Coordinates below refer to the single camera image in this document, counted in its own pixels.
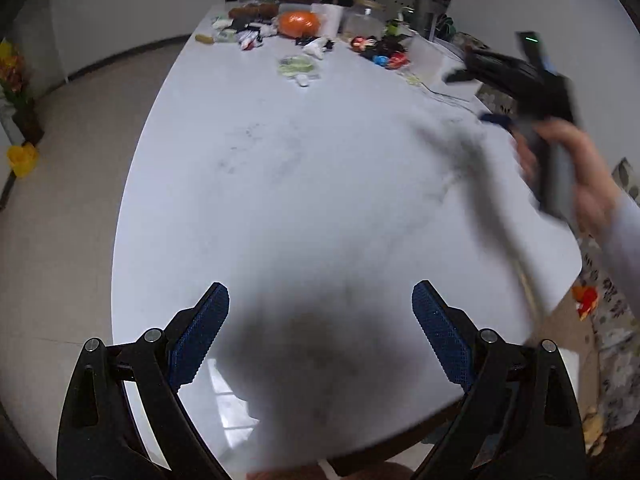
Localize green white packet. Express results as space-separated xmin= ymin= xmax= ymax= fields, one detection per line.
xmin=277 ymin=54 xmax=319 ymax=79

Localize translucent white container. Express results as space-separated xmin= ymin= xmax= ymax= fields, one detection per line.
xmin=312 ymin=2 xmax=347 ymax=37

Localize yellow flower bouquet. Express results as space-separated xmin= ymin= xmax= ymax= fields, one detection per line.
xmin=0 ymin=39 xmax=32 ymax=107

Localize white storage box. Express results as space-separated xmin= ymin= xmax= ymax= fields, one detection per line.
xmin=406 ymin=35 xmax=482 ymax=104

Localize person's right hand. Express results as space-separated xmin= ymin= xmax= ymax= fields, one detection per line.
xmin=514 ymin=118 xmax=621 ymax=237

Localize clear jar with wooden lid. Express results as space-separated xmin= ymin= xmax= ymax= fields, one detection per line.
xmin=342 ymin=0 xmax=389 ymax=42

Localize white toy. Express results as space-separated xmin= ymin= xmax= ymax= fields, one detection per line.
xmin=302 ymin=37 xmax=334 ymax=59

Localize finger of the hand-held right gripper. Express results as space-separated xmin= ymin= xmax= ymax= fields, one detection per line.
xmin=478 ymin=111 xmax=519 ymax=134
xmin=444 ymin=49 xmax=532 ymax=95

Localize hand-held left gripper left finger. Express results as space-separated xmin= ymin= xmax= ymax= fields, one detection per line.
xmin=56 ymin=282 xmax=231 ymax=480

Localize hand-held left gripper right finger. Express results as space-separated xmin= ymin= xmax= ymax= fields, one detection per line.
xmin=410 ymin=280 xmax=587 ymax=480

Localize thin cable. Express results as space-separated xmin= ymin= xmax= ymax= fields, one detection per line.
xmin=424 ymin=84 xmax=482 ymax=112

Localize orange red plush toy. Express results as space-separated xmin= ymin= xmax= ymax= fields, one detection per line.
xmin=571 ymin=284 xmax=599 ymax=322

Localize white red crumpled wrapper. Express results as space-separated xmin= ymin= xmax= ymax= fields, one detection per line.
xmin=236 ymin=22 xmax=277 ymax=52

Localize orange ball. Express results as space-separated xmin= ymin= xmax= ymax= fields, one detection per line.
xmin=277 ymin=10 xmax=321 ymax=39

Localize brown bread loaf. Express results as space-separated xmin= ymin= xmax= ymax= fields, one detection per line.
xmin=228 ymin=2 xmax=281 ymax=20

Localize dark flower pot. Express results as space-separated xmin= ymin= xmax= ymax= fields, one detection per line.
xmin=12 ymin=104 xmax=47 ymax=144

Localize blue red toy cluster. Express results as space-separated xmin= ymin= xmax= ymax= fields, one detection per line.
xmin=372 ymin=49 xmax=412 ymax=72

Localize yellow toy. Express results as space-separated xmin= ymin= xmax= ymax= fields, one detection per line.
xmin=581 ymin=409 xmax=609 ymax=457

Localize yellow bag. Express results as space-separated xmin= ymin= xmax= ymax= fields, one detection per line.
xmin=5 ymin=142 xmax=40 ymax=179

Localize floral patterned sofa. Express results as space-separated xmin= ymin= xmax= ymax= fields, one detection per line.
xmin=575 ymin=157 xmax=640 ymax=433

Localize grey appliance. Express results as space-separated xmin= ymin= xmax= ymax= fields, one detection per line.
xmin=374 ymin=0 xmax=452 ymax=42

